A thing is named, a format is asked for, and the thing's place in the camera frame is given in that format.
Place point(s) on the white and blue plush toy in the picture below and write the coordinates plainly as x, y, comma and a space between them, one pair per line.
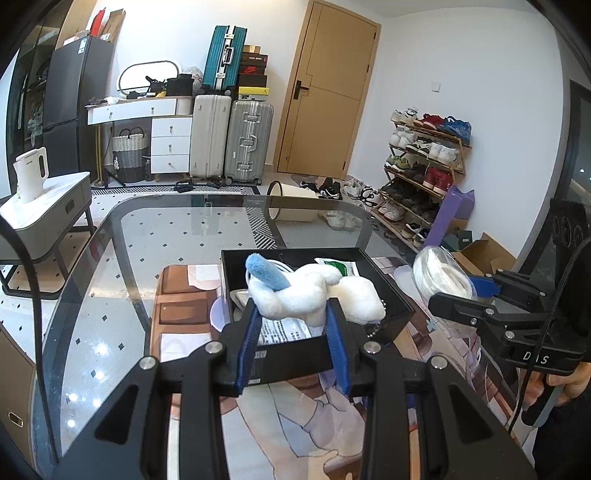
300, 295

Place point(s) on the wooden door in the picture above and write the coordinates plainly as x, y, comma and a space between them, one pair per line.
328, 92

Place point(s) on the white trash bin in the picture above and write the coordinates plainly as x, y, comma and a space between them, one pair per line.
298, 203

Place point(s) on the teal suitcase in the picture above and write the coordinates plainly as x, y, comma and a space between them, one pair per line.
221, 60

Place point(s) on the rows of assorted shoes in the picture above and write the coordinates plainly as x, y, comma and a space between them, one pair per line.
425, 147

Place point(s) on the printed desk mat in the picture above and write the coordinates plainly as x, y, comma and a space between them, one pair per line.
286, 424

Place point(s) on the white side cabinet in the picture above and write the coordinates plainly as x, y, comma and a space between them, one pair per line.
46, 212

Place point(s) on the open brown cardboard box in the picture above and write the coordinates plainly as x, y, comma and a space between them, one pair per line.
489, 254

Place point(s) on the white electric kettle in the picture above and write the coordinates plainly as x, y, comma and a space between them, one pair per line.
30, 175

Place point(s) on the white suitcase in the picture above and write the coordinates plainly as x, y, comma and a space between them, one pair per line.
210, 136

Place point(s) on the purple yoga mat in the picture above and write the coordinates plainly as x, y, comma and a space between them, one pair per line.
450, 217

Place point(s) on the dark glass cabinet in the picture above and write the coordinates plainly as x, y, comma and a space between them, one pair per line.
27, 92

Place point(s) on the person's right hand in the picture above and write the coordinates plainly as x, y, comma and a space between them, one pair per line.
577, 385

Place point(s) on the dark green box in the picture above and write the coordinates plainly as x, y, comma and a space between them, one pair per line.
464, 240

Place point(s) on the dark grey fridge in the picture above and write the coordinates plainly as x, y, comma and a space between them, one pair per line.
78, 106

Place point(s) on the black round box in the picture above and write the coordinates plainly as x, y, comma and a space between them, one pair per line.
180, 86

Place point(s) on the pile of loose shoes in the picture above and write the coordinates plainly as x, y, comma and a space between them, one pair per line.
351, 189

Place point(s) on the striped floor rug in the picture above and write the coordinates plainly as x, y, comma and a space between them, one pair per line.
263, 226

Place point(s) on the black cardboard box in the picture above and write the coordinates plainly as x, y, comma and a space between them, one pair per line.
300, 360

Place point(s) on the green and white packet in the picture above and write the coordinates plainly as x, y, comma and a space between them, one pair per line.
341, 267

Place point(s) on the silver suitcase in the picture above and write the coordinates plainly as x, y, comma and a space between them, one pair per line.
249, 143

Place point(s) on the white round container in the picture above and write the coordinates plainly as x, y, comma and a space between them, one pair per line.
183, 106

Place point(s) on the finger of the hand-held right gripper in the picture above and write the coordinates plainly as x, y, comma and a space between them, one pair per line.
482, 285
457, 307

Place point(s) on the oval vanity mirror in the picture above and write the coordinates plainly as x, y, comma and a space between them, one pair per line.
138, 78

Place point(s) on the clear zip bag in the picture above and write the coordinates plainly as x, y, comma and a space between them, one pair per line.
438, 272

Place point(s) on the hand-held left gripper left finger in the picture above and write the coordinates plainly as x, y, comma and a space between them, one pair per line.
247, 341

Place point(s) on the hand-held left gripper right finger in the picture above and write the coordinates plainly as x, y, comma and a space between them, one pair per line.
337, 350

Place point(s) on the stack of shoe boxes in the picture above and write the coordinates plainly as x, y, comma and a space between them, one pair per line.
253, 74

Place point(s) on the wooden drawer cabinet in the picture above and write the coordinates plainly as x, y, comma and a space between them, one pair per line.
14, 392

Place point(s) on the wooden shoe rack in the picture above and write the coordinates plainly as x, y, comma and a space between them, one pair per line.
461, 157

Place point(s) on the grey foil packet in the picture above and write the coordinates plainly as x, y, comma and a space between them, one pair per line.
286, 330

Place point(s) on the wicker laundry basket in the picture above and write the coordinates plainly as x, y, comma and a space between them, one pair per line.
129, 159

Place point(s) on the white vanity desk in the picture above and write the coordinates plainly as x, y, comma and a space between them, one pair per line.
171, 138

